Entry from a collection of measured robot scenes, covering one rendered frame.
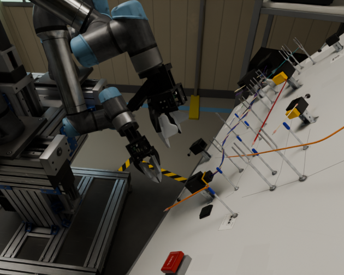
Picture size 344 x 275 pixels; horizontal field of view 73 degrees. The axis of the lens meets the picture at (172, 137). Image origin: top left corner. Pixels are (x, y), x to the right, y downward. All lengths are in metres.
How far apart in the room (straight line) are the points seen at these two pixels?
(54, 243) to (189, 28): 2.55
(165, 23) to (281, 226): 2.81
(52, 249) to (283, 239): 1.50
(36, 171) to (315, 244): 0.88
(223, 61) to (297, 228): 2.86
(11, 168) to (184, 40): 2.52
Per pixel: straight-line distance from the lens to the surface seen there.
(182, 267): 0.61
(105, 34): 0.60
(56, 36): 0.88
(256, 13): 1.43
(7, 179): 1.13
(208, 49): 3.15
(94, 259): 1.65
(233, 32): 3.11
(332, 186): 0.51
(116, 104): 0.80
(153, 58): 0.59
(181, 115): 0.68
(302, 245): 0.45
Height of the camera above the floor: 1.69
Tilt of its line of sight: 40 degrees down
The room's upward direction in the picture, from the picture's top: straight up
